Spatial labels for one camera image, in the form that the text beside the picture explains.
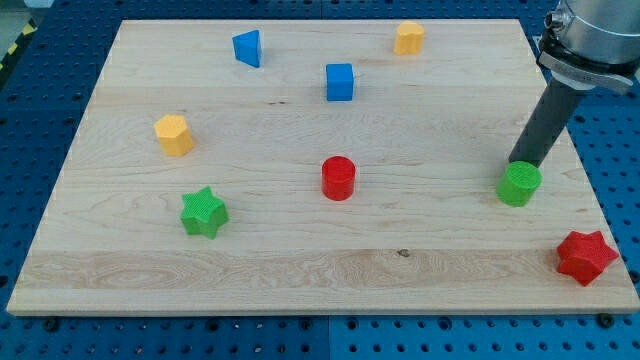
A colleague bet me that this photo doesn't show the light wooden board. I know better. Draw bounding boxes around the light wooden board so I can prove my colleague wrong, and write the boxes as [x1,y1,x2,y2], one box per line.
[7,19,639,317]

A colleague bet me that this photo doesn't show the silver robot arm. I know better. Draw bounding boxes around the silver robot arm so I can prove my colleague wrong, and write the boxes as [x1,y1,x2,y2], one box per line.
[538,0,639,94]

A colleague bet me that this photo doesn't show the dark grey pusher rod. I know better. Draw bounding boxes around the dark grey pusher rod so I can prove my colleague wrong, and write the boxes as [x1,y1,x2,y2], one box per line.
[508,78,587,167]

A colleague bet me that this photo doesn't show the red cylinder block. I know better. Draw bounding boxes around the red cylinder block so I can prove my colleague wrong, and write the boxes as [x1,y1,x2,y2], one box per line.
[321,156,356,201]

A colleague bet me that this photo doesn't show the blue cube block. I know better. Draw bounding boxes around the blue cube block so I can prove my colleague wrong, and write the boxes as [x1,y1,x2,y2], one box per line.
[325,63,354,101]

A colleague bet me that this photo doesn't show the red star block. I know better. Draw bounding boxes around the red star block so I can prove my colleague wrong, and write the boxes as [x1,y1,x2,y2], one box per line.
[556,231,619,286]

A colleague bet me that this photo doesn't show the yellow heart block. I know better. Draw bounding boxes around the yellow heart block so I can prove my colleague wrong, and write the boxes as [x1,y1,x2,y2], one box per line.
[393,20,425,55]

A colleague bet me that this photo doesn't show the blue triangle block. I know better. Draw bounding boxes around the blue triangle block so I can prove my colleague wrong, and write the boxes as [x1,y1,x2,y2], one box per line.
[232,30,262,68]

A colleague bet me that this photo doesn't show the green cylinder block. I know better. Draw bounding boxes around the green cylinder block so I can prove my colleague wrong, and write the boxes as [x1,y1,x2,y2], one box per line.
[496,161,542,207]

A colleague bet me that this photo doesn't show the yellow hexagon block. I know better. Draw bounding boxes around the yellow hexagon block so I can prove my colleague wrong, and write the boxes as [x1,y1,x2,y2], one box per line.
[154,114,195,156]

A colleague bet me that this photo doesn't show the green star block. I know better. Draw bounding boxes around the green star block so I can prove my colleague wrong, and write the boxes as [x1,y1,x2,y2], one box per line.
[180,186,229,239]

